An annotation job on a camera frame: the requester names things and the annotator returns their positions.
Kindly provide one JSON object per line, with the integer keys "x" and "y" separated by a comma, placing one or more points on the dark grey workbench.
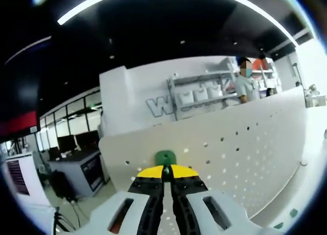
{"x": 76, "y": 168}

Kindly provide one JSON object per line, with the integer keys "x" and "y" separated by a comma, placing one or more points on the round white table grommet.
{"x": 304, "y": 163}

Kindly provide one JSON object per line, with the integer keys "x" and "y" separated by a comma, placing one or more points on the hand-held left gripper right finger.
{"x": 212, "y": 209}

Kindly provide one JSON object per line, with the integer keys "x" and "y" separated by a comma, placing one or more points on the black office chair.
{"x": 62, "y": 185}

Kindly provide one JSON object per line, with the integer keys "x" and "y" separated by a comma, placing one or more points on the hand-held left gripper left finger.
{"x": 122, "y": 209}

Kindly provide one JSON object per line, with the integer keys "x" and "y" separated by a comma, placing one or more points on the red and black banner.
{"x": 18, "y": 120}

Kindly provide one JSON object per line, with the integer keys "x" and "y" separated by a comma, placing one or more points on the white storage bag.
{"x": 186, "y": 97}
{"x": 215, "y": 92}
{"x": 201, "y": 94}

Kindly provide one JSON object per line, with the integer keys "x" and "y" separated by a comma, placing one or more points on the curved ceiling light strip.
{"x": 28, "y": 47}

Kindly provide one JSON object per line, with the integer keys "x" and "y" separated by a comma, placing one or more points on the black upright pole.
{"x": 299, "y": 81}

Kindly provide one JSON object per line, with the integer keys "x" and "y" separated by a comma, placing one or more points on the grey metal shelf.
{"x": 194, "y": 79}

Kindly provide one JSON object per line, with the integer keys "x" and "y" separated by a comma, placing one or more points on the black desktop monitor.
{"x": 88, "y": 139}
{"x": 66, "y": 142}

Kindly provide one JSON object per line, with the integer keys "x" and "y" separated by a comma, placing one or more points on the white perforated mounting plate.
{"x": 242, "y": 143}

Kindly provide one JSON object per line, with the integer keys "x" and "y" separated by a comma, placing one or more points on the monitor with pink screen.
{"x": 33, "y": 173}

